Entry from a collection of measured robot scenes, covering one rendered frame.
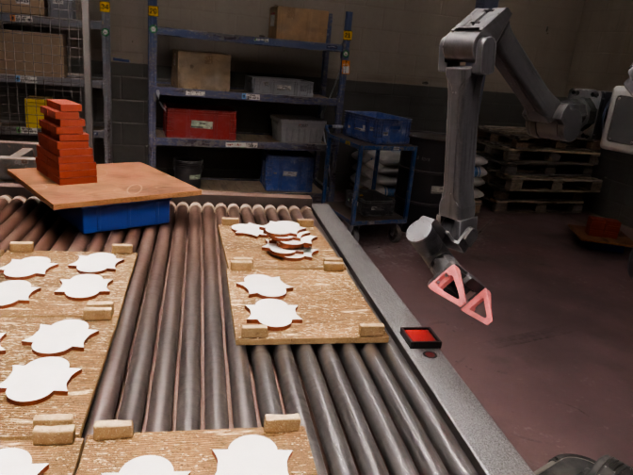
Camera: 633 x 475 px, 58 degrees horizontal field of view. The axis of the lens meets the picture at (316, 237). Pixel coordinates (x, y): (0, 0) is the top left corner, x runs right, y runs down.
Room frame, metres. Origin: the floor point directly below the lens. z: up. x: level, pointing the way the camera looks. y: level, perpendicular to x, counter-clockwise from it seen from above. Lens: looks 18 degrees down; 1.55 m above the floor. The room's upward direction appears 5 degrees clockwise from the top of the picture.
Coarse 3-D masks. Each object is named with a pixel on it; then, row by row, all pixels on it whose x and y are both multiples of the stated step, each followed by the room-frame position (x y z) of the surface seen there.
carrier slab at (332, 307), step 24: (240, 288) 1.38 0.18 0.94; (312, 288) 1.42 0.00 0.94; (336, 288) 1.44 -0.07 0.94; (240, 312) 1.24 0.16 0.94; (312, 312) 1.28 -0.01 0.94; (336, 312) 1.29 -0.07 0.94; (360, 312) 1.30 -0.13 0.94; (240, 336) 1.12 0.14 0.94; (288, 336) 1.14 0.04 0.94; (312, 336) 1.15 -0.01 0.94; (336, 336) 1.16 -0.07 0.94; (360, 336) 1.17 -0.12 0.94; (384, 336) 1.19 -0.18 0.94
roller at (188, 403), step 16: (192, 208) 2.14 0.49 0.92; (192, 224) 1.93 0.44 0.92; (192, 240) 1.76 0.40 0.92; (192, 256) 1.62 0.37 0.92; (192, 272) 1.49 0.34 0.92; (192, 288) 1.38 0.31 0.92; (192, 304) 1.29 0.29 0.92; (192, 320) 1.21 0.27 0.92; (192, 336) 1.13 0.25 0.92; (192, 352) 1.06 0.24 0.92; (192, 368) 1.01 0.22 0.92; (192, 384) 0.95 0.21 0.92; (192, 400) 0.90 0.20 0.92; (176, 416) 0.87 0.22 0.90; (192, 416) 0.85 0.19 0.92
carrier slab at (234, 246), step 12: (228, 228) 1.87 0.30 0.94; (312, 228) 1.97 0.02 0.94; (228, 240) 1.75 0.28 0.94; (240, 240) 1.76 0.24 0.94; (252, 240) 1.77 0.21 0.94; (264, 240) 1.78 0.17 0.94; (324, 240) 1.84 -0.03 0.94; (228, 252) 1.64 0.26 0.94; (240, 252) 1.65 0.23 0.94; (252, 252) 1.66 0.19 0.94; (264, 252) 1.67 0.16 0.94; (324, 252) 1.73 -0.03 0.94; (228, 264) 1.54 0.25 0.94; (264, 264) 1.57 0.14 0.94; (276, 264) 1.58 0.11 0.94; (288, 264) 1.59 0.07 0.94; (300, 264) 1.60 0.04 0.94; (312, 264) 1.61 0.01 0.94
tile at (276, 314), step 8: (248, 304) 1.26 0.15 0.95; (256, 304) 1.27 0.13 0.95; (264, 304) 1.27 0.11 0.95; (272, 304) 1.27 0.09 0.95; (280, 304) 1.28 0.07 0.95; (256, 312) 1.22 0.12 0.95; (264, 312) 1.23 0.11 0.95; (272, 312) 1.23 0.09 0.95; (280, 312) 1.24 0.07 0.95; (288, 312) 1.24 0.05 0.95; (248, 320) 1.19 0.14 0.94; (256, 320) 1.19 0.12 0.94; (264, 320) 1.18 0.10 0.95; (272, 320) 1.19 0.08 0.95; (280, 320) 1.19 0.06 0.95; (288, 320) 1.20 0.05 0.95; (296, 320) 1.21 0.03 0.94; (272, 328) 1.16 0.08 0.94; (280, 328) 1.17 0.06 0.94
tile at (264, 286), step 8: (248, 280) 1.41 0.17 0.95; (256, 280) 1.42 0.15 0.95; (264, 280) 1.42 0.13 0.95; (272, 280) 1.43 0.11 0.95; (280, 280) 1.43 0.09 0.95; (248, 288) 1.36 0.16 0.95; (256, 288) 1.36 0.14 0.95; (264, 288) 1.37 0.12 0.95; (272, 288) 1.37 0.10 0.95; (280, 288) 1.38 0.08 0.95; (288, 288) 1.39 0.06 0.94; (256, 296) 1.34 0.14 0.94; (264, 296) 1.33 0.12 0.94; (272, 296) 1.32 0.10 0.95; (280, 296) 1.33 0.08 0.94
